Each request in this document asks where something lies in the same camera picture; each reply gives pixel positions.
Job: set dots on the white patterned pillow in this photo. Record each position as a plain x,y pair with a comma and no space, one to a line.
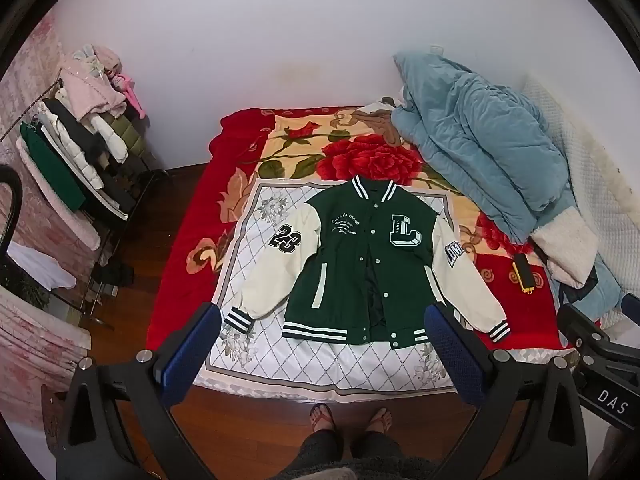
390,103

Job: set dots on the pink sweater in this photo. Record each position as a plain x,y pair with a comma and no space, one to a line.
85,90

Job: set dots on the green hanging garment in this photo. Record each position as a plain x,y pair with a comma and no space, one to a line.
50,165

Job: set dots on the pile of mixed clothes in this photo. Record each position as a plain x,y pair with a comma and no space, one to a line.
30,360

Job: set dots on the red floral blanket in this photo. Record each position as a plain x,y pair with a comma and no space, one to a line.
200,220

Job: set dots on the green varsity jacket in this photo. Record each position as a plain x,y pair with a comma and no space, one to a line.
345,270

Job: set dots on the person's legs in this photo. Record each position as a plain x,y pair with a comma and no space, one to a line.
350,452

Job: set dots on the white padded coat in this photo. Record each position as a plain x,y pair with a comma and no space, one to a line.
75,165

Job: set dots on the black curved tube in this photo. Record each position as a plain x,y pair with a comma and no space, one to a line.
14,195

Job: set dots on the black hanging coat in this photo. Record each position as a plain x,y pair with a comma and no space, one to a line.
75,127

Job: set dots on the person's left foot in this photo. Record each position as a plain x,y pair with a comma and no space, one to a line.
322,417

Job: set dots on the person's foot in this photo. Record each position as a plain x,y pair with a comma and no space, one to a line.
378,419
322,417

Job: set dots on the white puffer jacket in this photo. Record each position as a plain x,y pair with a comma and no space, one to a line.
112,142

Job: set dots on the metal clothes rack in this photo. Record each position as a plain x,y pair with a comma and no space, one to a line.
98,305

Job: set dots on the white diamond-pattern cloth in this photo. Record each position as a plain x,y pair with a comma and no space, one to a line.
310,365

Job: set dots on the olive puffer jacket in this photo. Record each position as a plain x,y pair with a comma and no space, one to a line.
125,135

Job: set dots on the person's right foot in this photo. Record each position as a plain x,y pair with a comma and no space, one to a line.
378,419

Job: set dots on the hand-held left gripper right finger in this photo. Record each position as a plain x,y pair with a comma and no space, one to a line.
450,355

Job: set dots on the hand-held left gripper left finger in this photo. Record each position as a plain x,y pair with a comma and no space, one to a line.
187,355

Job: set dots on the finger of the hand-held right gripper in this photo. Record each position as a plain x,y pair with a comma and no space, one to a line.
632,307
577,327

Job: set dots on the pink hanging item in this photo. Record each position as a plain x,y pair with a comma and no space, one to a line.
132,97

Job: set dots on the blue duvet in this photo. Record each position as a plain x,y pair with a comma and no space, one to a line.
490,145

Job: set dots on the black yellow phone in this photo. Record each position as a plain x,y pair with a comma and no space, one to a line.
522,275

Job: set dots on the white textured cover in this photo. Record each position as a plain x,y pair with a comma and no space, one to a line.
590,160

